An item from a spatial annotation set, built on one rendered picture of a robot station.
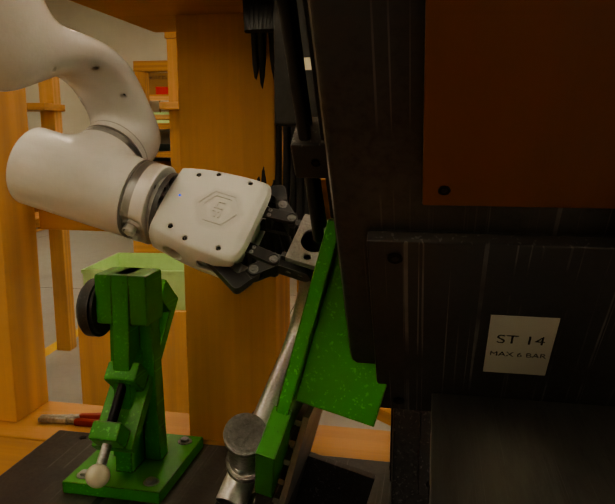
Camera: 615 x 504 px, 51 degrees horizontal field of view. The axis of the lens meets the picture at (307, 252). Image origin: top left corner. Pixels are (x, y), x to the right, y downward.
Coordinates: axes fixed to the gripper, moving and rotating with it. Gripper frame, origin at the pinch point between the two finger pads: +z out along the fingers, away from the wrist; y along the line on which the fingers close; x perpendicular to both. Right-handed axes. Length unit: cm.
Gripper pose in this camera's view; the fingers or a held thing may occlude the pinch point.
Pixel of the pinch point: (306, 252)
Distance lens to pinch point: 63.9
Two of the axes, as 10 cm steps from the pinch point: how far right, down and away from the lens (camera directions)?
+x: -0.4, 5.3, 8.5
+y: 3.2, -8.0, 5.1
